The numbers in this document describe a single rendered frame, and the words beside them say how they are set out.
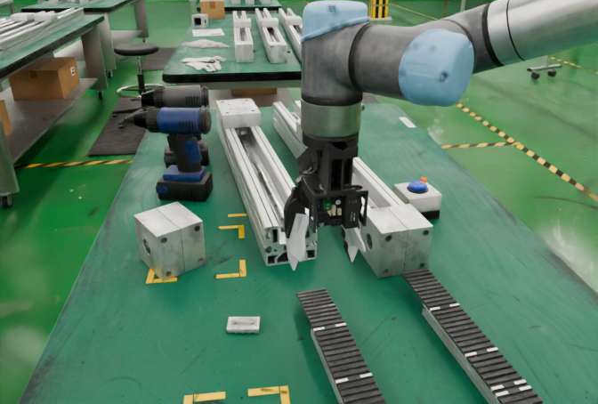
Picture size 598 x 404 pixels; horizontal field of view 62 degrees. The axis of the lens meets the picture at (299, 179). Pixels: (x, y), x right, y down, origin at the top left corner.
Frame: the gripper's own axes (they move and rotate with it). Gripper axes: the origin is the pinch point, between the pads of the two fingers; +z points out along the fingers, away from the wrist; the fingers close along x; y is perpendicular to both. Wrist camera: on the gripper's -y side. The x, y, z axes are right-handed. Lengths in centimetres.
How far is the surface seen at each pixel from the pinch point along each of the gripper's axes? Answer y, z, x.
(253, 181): -39.1, 5.3, -3.3
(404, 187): -32.8, 7.6, 29.9
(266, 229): -19.1, 5.6, -4.4
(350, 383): 14.5, 10.1, -0.4
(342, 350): 8.6, 10.1, 0.6
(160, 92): -73, -7, -21
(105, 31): -539, 42, -79
